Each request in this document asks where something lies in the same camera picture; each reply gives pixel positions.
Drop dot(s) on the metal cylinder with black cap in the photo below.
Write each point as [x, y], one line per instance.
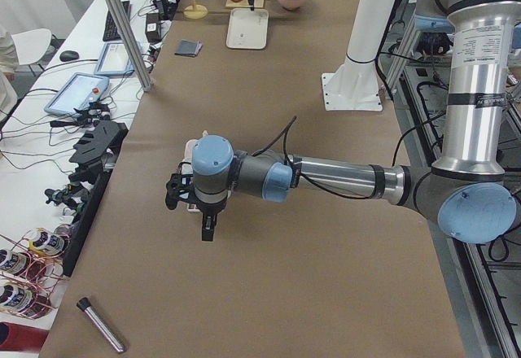
[101, 325]

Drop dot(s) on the red container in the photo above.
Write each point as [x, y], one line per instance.
[22, 338]

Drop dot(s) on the pink plastic cup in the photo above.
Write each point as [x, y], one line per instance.
[189, 147]

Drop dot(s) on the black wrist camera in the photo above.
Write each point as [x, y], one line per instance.
[180, 188]

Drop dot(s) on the cream rabbit tray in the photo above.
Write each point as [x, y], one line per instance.
[247, 29]

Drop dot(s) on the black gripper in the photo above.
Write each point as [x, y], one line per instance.
[210, 209]

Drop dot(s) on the grey folded cloth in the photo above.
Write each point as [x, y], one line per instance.
[188, 48]

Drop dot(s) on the aluminium frame post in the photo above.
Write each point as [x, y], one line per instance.
[122, 23]

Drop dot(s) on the copper wire basket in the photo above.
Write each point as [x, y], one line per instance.
[31, 271]

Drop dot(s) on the black tool holder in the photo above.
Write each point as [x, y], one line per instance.
[87, 183]

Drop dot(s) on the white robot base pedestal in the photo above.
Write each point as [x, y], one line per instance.
[354, 86]

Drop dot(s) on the black computer mouse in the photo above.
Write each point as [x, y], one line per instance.
[68, 56]

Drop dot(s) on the white chair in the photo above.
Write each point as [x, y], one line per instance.
[31, 45]

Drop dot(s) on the blue teach pendant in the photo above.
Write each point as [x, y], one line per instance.
[113, 61]
[77, 94]

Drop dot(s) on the black box with label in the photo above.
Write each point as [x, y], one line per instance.
[153, 27]

